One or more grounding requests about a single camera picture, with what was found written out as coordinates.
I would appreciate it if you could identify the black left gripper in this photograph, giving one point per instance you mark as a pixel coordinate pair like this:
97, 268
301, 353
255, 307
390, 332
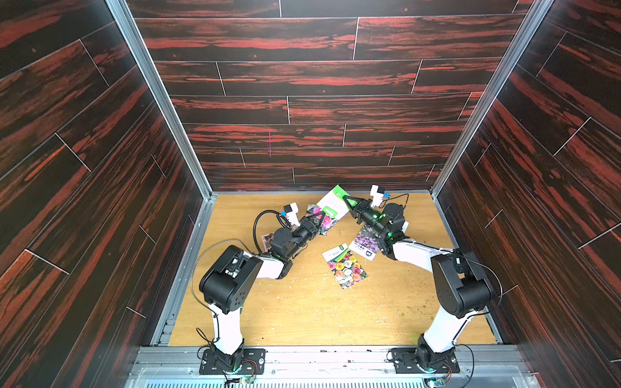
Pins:
306, 229

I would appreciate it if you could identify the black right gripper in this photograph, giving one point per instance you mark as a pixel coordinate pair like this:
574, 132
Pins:
360, 208

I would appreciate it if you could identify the magenta flower green seed packet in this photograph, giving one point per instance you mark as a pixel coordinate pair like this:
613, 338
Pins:
333, 203

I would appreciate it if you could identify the mixed ranunculus seed packet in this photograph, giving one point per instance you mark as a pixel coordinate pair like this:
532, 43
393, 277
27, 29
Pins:
344, 265

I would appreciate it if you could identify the cartoon shop seed packet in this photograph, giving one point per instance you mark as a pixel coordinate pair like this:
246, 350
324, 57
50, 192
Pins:
266, 240

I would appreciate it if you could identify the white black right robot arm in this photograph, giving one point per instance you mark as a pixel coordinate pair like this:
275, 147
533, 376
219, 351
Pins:
462, 290

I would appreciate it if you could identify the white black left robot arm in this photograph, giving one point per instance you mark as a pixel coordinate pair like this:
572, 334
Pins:
227, 284

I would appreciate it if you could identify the aster flower seed packet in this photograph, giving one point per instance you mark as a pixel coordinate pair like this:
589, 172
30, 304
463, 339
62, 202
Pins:
325, 216

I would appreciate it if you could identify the pink cosmos seed packet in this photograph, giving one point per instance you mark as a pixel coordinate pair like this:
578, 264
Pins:
366, 243

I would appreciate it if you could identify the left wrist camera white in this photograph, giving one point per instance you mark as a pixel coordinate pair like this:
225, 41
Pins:
290, 212

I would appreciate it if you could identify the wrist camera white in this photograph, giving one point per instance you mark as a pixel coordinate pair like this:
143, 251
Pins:
378, 195
290, 212

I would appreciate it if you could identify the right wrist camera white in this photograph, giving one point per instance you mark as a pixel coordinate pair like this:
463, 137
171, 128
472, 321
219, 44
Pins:
378, 195

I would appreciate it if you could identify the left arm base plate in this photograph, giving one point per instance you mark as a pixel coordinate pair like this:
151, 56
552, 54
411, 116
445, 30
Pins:
247, 361

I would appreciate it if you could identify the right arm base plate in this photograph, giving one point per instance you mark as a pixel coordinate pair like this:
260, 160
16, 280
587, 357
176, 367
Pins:
414, 360

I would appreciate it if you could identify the aluminium front rail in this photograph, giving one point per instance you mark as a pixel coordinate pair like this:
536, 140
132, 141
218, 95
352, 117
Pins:
334, 366

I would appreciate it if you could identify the aluminium corner post right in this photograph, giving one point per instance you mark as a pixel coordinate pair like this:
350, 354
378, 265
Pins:
514, 52

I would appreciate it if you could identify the aluminium corner post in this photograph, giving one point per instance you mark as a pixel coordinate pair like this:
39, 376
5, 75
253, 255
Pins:
514, 52
138, 48

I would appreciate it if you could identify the aluminium corner post left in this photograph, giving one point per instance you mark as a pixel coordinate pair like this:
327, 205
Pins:
138, 48

